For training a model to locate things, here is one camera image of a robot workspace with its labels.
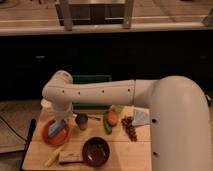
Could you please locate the green tray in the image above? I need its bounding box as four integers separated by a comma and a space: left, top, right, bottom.
73, 75, 112, 110

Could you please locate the white cup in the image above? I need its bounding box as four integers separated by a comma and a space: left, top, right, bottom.
41, 99, 51, 109

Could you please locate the metal stool frame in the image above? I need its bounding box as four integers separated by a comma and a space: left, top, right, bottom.
55, 0, 134, 31

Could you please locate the green cucumber toy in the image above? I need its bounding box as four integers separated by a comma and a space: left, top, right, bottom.
103, 114, 112, 134

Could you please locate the orange carrot toy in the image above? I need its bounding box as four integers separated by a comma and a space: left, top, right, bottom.
107, 111, 119, 126

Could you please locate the bunch of red grapes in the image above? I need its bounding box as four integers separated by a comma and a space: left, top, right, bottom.
121, 116, 137, 141

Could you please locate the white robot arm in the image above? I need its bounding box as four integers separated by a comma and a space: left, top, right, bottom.
42, 70, 213, 171

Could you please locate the brush with black handle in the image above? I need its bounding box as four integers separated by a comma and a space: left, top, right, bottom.
59, 151, 83, 165

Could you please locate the wooden cutting board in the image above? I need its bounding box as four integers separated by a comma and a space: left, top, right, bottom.
21, 81, 158, 171

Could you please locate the dark brown bowl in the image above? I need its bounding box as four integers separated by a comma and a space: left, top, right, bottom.
82, 137, 110, 167

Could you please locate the red bowl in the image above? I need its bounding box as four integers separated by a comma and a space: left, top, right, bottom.
41, 119, 70, 146

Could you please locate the white cloth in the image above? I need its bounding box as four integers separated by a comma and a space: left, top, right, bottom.
132, 108, 150, 126

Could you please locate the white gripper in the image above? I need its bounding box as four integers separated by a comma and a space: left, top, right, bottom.
50, 103, 73, 120

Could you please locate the yellow banana toy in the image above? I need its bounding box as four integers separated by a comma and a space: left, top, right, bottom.
44, 145, 64, 167

